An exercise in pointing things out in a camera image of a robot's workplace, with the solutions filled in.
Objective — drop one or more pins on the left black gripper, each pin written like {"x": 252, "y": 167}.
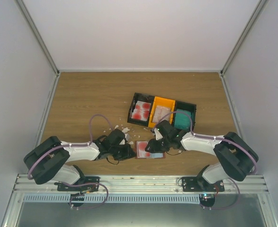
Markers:
{"x": 127, "y": 153}

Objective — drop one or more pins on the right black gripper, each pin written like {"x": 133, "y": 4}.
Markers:
{"x": 154, "y": 148}

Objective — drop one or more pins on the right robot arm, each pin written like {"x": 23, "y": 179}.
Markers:
{"x": 236, "y": 159}

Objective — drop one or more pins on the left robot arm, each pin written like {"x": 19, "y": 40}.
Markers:
{"x": 48, "y": 161}

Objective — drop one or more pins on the white patterned card stack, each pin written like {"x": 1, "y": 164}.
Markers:
{"x": 159, "y": 112}

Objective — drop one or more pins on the red circle card stack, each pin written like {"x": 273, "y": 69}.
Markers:
{"x": 141, "y": 111}

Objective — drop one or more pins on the black bin with red cards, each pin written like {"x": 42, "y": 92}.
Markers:
{"x": 143, "y": 98}

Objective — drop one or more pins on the teal card stack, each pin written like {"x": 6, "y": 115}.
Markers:
{"x": 182, "y": 120}

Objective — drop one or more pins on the black bin with teal cards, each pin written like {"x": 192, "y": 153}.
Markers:
{"x": 188, "y": 107}

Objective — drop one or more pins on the orange bin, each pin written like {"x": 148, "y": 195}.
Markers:
{"x": 162, "y": 102}

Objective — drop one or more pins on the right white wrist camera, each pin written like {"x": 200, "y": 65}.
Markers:
{"x": 157, "y": 133}

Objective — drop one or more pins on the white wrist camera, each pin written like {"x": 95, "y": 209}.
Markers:
{"x": 157, "y": 133}
{"x": 127, "y": 138}

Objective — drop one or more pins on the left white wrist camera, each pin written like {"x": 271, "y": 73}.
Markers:
{"x": 127, "y": 138}

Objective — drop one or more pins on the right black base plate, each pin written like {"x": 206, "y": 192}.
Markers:
{"x": 207, "y": 192}

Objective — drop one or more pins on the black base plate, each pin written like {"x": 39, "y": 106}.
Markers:
{"x": 81, "y": 187}
{"x": 207, "y": 192}

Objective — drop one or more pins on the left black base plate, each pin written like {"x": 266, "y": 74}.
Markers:
{"x": 81, "y": 187}

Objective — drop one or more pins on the grey slotted cable duct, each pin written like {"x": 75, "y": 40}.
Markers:
{"x": 115, "y": 198}

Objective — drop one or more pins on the aluminium rail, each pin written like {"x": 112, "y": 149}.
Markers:
{"x": 145, "y": 184}

